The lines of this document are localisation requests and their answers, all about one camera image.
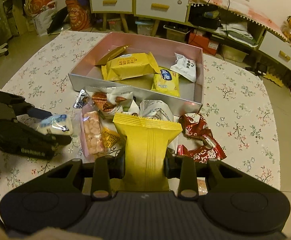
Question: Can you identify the orange white snack packet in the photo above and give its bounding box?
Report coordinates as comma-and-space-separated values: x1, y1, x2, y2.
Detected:
102, 127, 121, 154

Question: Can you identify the pink candy bar packet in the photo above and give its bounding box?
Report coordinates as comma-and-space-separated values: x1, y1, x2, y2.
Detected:
80, 103, 108, 163

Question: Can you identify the red candy wrapper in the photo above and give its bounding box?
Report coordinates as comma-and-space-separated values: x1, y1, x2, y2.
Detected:
177, 137, 227, 164
178, 113, 213, 139

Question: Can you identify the white and blue snack packet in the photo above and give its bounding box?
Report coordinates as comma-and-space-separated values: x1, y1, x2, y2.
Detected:
35, 114, 73, 135

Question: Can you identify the tall yellow snack packet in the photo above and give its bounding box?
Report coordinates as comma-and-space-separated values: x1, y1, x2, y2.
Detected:
113, 113, 182, 192

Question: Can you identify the silver blue truffle chocolate packet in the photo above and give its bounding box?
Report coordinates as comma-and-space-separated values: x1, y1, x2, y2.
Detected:
73, 89, 90, 109

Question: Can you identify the white printed snack packet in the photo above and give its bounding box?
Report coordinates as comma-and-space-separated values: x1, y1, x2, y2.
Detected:
139, 100, 174, 121

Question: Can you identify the pecan nut white packet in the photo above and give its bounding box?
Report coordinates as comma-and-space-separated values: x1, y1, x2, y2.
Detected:
85, 86, 140, 119

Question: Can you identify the pink and silver cardboard box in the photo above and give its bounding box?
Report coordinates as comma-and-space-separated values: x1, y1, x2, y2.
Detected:
69, 33, 203, 116

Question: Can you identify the floral tablecloth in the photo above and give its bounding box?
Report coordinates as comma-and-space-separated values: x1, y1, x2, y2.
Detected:
0, 31, 280, 201

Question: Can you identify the small yellow chips packet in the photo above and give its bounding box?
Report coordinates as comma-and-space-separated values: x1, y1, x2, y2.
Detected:
151, 67, 180, 98

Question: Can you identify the white snack packet in box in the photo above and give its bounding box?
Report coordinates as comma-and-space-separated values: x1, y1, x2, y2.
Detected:
170, 53, 196, 83

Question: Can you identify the large yellow biscuit packet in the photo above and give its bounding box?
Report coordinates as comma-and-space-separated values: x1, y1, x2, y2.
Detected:
101, 52, 160, 81

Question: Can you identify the orange cartoon bag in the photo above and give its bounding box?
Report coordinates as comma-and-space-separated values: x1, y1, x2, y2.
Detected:
65, 0, 92, 31

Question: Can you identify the gold foil packet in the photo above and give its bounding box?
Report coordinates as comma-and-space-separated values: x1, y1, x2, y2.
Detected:
95, 45, 129, 66

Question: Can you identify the red storage box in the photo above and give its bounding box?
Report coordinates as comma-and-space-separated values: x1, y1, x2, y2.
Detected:
188, 33, 219, 56

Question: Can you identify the left white drawer cabinet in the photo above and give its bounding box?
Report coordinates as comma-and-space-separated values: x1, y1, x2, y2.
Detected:
90, 0, 134, 14

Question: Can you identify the white drawer cabinet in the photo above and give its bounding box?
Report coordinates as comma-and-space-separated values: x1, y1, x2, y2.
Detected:
135, 0, 189, 23
90, 0, 134, 14
258, 31, 291, 70

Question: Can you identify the right white drawer cabinet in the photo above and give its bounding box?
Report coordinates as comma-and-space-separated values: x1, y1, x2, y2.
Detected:
258, 31, 291, 70

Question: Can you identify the middle white drawer cabinet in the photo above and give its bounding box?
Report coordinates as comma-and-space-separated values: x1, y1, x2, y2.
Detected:
135, 0, 189, 23

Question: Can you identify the pink cloth on shelf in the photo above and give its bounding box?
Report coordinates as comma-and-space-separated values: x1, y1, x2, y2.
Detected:
189, 0, 288, 42

